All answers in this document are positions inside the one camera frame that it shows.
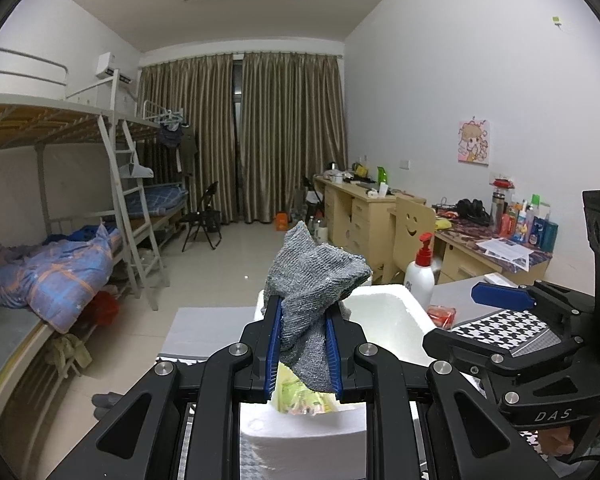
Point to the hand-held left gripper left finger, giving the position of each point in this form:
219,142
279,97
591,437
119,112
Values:
274,355

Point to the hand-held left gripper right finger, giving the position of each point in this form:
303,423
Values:
332,360

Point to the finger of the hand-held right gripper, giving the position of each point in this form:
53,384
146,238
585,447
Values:
502,296
480,355

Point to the green plastic tissue packet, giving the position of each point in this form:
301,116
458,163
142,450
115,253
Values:
300,392

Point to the white foam box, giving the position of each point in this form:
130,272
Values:
380,310

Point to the grey knitted cloth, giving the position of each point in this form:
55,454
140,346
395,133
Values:
310,280

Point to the person's right hand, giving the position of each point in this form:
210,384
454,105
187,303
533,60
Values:
555,442

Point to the white remote control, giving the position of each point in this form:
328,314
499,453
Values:
500,280

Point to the houndstooth table cloth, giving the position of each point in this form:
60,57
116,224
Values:
510,327

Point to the printed paper sheets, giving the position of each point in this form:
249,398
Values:
502,251

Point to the red snack packet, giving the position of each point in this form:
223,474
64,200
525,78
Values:
441,316

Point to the cluster of toiletry bottles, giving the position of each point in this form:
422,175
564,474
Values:
530,225

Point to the white pump lotion bottle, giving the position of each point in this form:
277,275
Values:
420,275

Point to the yellow cloth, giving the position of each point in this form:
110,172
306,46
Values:
442,223

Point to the wooden smiley chair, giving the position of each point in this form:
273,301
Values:
410,220

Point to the orange bag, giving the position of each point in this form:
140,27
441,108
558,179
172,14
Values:
282,221

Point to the wooden desk with drawers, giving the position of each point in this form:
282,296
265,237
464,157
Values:
360,220

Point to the black folding chair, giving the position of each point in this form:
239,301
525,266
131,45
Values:
202,215

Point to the grey slipper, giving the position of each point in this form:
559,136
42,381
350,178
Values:
107,405

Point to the red bag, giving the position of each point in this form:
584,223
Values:
104,310

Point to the blue striped mattress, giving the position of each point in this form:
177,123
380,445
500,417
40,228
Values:
165,199

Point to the beige cloth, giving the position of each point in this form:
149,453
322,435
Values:
70,352

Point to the white bed ladder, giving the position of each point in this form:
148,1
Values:
130,210

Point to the brown curtain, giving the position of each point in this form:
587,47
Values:
190,135
295,135

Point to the hanging dark clothes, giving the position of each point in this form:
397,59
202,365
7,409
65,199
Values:
177,147

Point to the blue plaid quilt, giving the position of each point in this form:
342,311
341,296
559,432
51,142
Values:
55,275

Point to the white air conditioner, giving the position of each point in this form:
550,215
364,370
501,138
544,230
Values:
111,65

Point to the white metal bunk bed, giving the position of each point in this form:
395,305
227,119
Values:
40,115

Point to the cartoon wall poster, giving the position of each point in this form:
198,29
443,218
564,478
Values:
474,141

